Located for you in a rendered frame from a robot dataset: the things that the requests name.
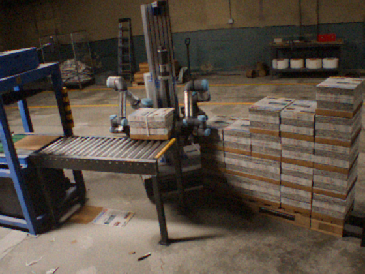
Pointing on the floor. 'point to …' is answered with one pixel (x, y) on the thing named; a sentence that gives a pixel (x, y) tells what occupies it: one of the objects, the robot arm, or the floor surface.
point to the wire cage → (72, 67)
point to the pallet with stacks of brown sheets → (149, 72)
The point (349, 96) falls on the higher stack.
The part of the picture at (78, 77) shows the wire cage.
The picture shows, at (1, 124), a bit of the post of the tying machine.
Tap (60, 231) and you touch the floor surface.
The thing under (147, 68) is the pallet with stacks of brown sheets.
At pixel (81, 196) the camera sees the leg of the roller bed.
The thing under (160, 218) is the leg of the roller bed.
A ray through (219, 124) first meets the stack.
